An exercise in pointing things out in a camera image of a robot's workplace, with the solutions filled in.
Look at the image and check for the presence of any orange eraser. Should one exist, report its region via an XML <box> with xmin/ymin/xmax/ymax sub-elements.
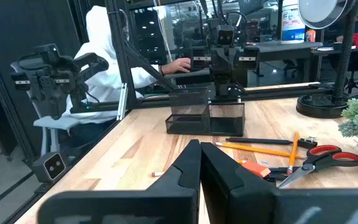
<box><xmin>240</xmin><ymin>160</ymin><xmax>272</xmax><ymax>179</ymax></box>

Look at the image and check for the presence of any white wipes canister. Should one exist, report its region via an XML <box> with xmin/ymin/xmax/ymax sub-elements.
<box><xmin>280</xmin><ymin>0</ymin><xmax>306</xmax><ymax>45</ymax></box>

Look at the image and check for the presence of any black mesh desk organizer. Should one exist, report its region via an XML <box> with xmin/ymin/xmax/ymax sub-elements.
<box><xmin>165</xmin><ymin>86</ymin><xmax>246</xmax><ymax>138</ymax></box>

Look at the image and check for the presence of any black desk lamp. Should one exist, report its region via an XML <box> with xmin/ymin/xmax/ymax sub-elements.
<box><xmin>295</xmin><ymin>0</ymin><xmax>358</xmax><ymax>119</ymax></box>

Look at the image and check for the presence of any silver frame bracket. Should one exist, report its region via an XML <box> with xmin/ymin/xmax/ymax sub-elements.
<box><xmin>116</xmin><ymin>82</ymin><xmax>129</xmax><ymax>121</ymax></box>

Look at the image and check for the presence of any yellow pencil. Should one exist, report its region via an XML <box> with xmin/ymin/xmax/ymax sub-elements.
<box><xmin>286</xmin><ymin>131</ymin><xmax>301</xmax><ymax>175</ymax></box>
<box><xmin>214</xmin><ymin>141</ymin><xmax>308</xmax><ymax>160</ymax></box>

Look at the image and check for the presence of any black table-level camera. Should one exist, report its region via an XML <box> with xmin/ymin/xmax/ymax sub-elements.
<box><xmin>30</xmin><ymin>151</ymin><xmax>67</xmax><ymax>184</ymax></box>

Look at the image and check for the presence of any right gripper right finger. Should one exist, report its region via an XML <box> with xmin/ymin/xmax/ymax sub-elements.
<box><xmin>200</xmin><ymin>142</ymin><xmax>358</xmax><ymax>224</ymax></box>

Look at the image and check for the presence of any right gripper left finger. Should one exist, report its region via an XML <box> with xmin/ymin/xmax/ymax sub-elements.
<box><xmin>37</xmin><ymin>139</ymin><xmax>202</xmax><ymax>224</ymax></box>

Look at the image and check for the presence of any black pen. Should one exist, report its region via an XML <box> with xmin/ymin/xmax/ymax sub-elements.
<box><xmin>266</xmin><ymin>166</ymin><xmax>303</xmax><ymax>183</ymax></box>
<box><xmin>225</xmin><ymin>137</ymin><xmax>294</xmax><ymax>146</ymax></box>

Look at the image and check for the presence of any orange can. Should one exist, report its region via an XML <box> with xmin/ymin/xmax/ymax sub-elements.
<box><xmin>305</xmin><ymin>29</ymin><xmax>317</xmax><ymax>43</ymax></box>

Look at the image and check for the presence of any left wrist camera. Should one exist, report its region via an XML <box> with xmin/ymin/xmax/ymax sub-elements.
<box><xmin>216</xmin><ymin>24</ymin><xmax>236</xmax><ymax>47</ymax></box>

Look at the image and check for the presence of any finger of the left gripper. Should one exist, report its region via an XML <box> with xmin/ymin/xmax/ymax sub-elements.
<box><xmin>224</xmin><ymin>49</ymin><xmax>237</xmax><ymax>75</ymax></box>
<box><xmin>211</xmin><ymin>49</ymin><xmax>225</xmax><ymax>75</ymax></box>

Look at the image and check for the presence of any dark grey side desk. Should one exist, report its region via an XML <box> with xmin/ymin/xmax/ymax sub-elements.
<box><xmin>163</xmin><ymin>40</ymin><xmax>324</xmax><ymax>88</ymax></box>

